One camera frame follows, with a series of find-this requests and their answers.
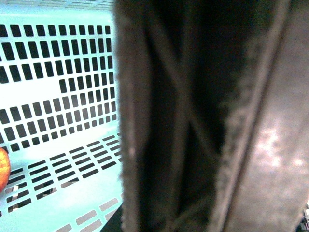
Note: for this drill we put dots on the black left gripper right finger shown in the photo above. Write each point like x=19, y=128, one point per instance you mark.
x=263, y=180

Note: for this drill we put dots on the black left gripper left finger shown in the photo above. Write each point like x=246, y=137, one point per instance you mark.
x=168, y=57

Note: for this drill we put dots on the light green plastic basket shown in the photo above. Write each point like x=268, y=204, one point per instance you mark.
x=58, y=115

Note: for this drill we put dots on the red yellow apple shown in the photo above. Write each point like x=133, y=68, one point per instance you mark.
x=5, y=168

